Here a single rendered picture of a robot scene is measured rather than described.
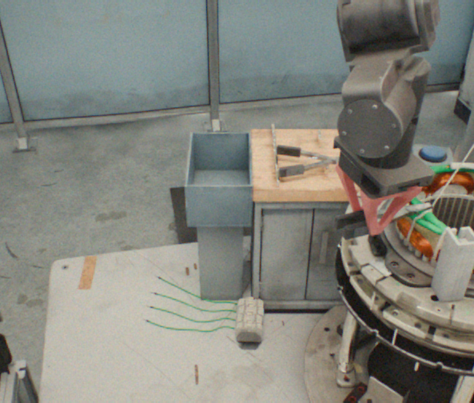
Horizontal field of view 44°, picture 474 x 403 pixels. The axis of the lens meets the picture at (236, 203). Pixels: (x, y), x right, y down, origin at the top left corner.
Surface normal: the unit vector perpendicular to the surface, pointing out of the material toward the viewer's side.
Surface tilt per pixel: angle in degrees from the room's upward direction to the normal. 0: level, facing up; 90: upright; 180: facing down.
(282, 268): 90
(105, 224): 0
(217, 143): 90
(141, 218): 0
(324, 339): 0
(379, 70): 19
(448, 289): 90
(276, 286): 90
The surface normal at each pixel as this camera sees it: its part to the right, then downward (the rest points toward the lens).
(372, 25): -0.40, 0.66
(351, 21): -0.46, 0.48
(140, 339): 0.00, -0.80
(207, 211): 0.00, 0.60
